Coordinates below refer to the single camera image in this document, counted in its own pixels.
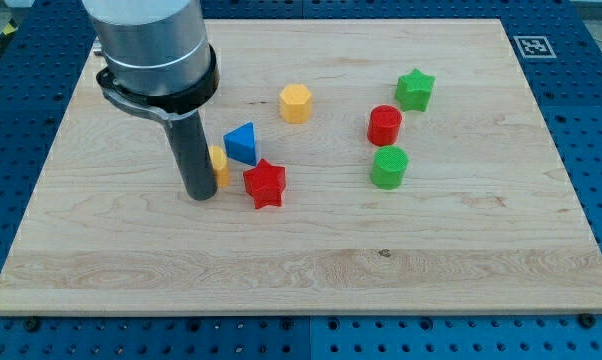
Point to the blue triangle block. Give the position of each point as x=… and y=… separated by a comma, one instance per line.
x=240, y=144

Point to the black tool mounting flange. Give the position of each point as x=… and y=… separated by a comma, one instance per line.
x=161, y=109

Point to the green cylinder block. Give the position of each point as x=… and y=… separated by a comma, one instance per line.
x=389, y=165

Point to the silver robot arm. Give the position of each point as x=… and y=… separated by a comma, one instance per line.
x=160, y=66

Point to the red cylinder block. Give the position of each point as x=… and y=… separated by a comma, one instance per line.
x=384, y=125

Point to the wooden board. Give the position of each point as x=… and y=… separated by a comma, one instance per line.
x=486, y=220

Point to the green star block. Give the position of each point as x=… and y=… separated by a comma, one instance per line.
x=413, y=91

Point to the red star block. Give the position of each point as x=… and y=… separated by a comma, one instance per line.
x=265, y=183

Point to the yellow heart block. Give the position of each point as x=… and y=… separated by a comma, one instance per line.
x=220, y=166

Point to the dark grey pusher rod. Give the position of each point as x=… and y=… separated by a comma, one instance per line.
x=188, y=143

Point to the yellow hexagon block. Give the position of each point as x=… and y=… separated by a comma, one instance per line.
x=295, y=103

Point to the white fiducial marker tag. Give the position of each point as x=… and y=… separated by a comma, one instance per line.
x=534, y=47

